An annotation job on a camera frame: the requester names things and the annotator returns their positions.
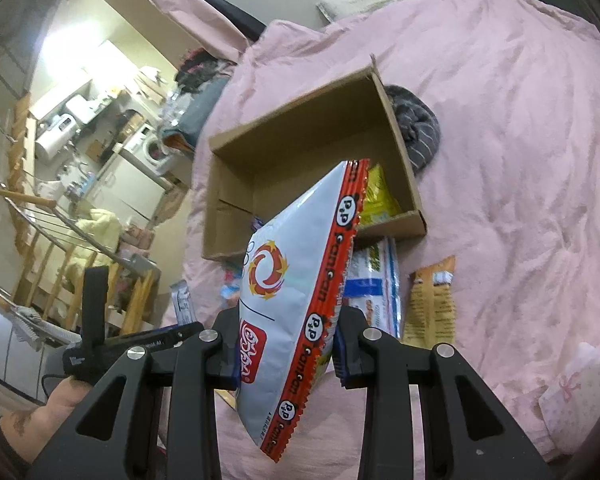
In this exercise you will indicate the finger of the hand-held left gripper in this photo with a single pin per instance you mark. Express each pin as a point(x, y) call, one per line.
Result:
point(150, 339)
point(94, 305)

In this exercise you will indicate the blue jeans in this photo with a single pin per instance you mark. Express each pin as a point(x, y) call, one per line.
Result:
point(195, 115)

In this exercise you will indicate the cardboard box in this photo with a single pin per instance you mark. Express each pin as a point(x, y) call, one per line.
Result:
point(305, 160)

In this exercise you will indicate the person's left hand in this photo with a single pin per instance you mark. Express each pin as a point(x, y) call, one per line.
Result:
point(67, 400)

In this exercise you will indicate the white brush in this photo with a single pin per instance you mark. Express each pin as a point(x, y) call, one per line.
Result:
point(30, 327)

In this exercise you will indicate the white bow-print packet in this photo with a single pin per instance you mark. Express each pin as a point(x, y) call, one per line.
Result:
point(580, 395)

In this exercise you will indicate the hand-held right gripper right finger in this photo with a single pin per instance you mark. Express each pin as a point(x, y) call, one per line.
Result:
point(341, 360)

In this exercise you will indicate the brown orange snack packet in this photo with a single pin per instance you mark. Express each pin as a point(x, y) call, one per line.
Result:
point(430, 305)

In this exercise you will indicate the pink blanket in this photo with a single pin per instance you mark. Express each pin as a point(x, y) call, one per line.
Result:
point(505, 160)

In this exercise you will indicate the grey striped cloth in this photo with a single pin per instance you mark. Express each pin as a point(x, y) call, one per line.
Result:
point(415, 120)

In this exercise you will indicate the blue white snack packet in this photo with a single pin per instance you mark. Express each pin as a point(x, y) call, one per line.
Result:
point(375, 270)

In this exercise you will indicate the person's left forearm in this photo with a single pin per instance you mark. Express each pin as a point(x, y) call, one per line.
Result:
point(15, 427)

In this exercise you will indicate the white washing machine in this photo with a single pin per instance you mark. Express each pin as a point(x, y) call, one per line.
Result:
point(152, 152)

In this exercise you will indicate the pile of clothes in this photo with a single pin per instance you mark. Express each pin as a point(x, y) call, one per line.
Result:
point(200, 67)

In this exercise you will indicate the pale yellow fluffy cloth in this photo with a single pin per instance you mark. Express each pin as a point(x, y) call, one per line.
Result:
point(100, 227)

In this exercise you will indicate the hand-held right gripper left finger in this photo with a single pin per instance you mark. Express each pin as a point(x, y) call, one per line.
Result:
point(227, 360)

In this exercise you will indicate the white red-edged snack bag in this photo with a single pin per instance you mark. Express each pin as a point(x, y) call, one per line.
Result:
point(280, 320)

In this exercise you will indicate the white kitchen appliance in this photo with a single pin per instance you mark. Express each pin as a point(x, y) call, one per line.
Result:
point(55, 135)

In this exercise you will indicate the yellow snack packet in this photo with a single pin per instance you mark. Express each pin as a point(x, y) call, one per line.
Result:
point(377, 195)

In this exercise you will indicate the small silver snack packet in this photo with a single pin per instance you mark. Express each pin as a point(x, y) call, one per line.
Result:
point(181, 302)

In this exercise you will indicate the wooden stair railing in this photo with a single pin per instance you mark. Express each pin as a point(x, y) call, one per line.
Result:
point(45, 240)

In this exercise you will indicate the white kitchen cabinet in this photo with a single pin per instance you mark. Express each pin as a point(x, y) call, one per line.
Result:
point(125, 187)

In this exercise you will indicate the small blue snack packet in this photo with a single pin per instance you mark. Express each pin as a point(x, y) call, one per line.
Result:
point(228, 290)

